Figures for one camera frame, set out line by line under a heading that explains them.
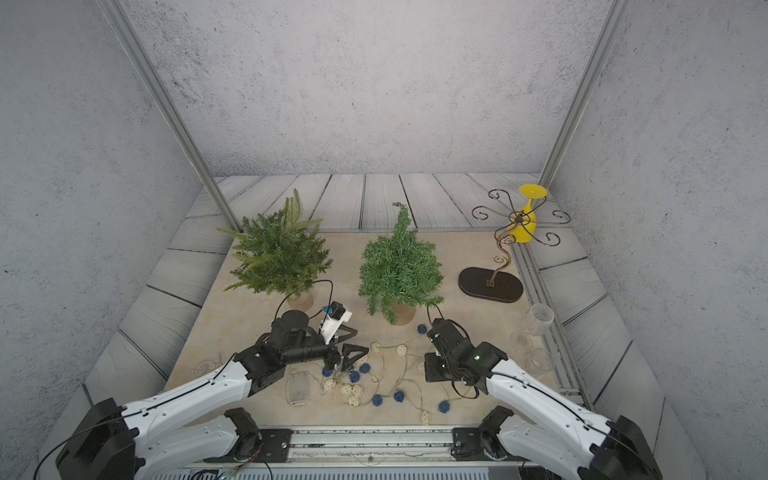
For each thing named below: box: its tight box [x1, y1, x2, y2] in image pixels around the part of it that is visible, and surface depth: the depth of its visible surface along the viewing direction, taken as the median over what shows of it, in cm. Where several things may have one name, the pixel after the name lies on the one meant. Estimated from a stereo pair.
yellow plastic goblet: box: [509, 184, 548, 243], surface depth 84 cm
